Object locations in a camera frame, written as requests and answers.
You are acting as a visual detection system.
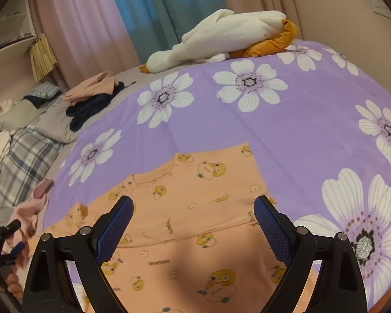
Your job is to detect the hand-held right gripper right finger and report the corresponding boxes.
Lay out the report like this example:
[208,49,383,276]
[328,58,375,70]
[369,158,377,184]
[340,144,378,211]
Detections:
[253,196,369,313]

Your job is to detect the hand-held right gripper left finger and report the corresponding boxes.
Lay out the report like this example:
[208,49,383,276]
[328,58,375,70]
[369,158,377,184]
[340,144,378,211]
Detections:
[22,196,134,313]

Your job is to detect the orange printed baby garment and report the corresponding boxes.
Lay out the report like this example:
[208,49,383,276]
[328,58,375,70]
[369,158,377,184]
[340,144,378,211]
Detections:
[28,142,320,313]

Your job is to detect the pink and navy clothes pile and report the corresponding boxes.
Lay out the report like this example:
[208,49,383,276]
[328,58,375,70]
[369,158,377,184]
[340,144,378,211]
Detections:
[66,81,137,134]

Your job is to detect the peach folded clothes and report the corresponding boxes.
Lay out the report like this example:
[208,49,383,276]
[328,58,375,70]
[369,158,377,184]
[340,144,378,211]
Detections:
[63,72,118,105]

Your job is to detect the plaid bedding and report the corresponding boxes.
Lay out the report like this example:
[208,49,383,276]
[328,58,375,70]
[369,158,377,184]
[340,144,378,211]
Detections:
[0,127,64,209]

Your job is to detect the purple floral blanket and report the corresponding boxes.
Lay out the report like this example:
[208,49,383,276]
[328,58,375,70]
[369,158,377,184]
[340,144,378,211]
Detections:
[42,39,391,313]

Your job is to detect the light grey pillow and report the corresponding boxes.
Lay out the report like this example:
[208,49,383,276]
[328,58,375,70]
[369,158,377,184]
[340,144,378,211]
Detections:
[0,106,44,133]

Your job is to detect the blue striped pillow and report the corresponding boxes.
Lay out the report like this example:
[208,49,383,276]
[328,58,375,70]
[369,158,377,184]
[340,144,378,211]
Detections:
[22,81,63,108]

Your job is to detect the yellow striped cloth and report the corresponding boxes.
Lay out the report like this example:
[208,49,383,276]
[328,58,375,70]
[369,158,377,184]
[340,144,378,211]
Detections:
[29,34,57,82]

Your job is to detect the white shelf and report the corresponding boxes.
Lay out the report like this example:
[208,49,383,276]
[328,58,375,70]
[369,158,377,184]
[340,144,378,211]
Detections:
[0,0,38,62]

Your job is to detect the white goose plush toy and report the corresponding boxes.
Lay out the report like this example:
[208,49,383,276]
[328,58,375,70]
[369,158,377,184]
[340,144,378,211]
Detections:
[139,9,300,74]

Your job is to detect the blue curtain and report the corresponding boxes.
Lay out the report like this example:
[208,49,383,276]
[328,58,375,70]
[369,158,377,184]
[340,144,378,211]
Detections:
[104,0,229,59]

